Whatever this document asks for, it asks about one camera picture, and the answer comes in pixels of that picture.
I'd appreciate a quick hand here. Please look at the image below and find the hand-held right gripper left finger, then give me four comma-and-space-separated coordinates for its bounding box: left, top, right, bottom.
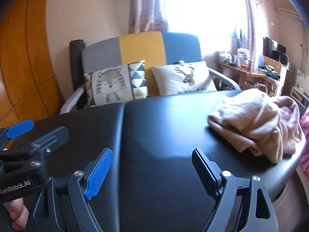
31, 147, 116, 232

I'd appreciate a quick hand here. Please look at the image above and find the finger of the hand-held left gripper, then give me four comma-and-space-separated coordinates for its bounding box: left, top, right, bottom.
0, 126, 70, 175
0, 119, 35, 150

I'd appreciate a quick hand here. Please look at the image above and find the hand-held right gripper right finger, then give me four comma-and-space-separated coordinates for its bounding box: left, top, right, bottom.
191, 147, 281, 232

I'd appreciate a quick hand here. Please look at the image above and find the beige knit sweater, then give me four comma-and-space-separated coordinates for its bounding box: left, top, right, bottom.
208, 88, 285, 163

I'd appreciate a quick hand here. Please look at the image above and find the person's left hand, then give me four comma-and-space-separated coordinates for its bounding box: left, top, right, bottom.
8, 197, 30, 231

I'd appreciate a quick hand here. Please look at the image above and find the wooden wardrobe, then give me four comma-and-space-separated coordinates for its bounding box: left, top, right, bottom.
0, 0, 64, 126

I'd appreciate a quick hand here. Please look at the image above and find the tiger print cushion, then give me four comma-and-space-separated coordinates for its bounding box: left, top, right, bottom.
84, 60, 149, 106

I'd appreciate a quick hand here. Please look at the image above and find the black rolled mat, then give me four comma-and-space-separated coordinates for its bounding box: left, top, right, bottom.
70, 39, 87, 95

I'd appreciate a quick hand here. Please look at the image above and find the deer print cushion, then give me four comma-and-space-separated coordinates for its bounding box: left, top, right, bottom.
150, 60, 218, 96

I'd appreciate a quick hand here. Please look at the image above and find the mauve garment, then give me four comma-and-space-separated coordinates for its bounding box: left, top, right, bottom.
273, 96, 304, 155

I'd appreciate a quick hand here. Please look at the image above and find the cluttered wooden side desk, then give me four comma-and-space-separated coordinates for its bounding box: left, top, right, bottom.
216, 59, 268, 95

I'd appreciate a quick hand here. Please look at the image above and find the magenta fuzzy garment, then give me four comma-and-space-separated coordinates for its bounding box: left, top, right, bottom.
300, 109, 309, 155

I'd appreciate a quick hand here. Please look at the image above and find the cluster of small jars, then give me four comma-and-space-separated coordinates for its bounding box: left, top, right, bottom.
218, 48, 254, 68

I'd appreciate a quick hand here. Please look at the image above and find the grey yellow blue sofa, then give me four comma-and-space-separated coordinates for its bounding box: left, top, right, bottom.
60, 31, 240, 114

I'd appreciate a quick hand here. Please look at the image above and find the black monitor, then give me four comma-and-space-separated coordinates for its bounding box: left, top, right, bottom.
263, 36, 286, 61

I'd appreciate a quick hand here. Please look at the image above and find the pink patterned curtain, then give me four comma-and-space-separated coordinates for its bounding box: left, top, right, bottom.
129, 0, 169, 34
238, 0, 256, 63

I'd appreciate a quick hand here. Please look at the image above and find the bright window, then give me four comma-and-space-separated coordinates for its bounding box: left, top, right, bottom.
166, 0, 244, 54

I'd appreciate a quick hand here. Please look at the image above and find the wall air conditioner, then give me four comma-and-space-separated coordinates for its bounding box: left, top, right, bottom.
275, 3, 302, 17

